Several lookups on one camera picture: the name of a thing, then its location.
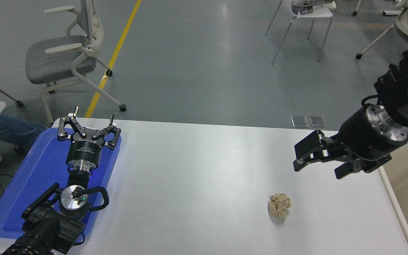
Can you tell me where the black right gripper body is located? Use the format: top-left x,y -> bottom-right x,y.
333,107 -> 401,172

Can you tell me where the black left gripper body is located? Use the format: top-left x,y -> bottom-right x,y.
66,127 -> 103,163

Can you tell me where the tan paper ball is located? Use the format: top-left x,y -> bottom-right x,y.
268,193 -> 292,219

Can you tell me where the metal floor outlet plate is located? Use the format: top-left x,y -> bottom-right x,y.
291,116 -> 309,128
309,115 -> 327,128

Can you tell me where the blue plastic tray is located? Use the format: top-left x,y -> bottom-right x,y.
0,127 -> 122,245

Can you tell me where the person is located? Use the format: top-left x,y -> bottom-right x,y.
0,114 -> 49,174

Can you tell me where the grey white office chair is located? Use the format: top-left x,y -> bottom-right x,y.
25,0 -> 127,124

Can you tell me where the grey chair with metal legs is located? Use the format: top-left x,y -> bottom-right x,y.
0,73 -> 24,108

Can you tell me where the white chair with metal legs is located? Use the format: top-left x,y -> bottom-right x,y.
265,0 -> 334,65

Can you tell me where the pale cloth bundle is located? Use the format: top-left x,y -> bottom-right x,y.
291,0 -> 336,15

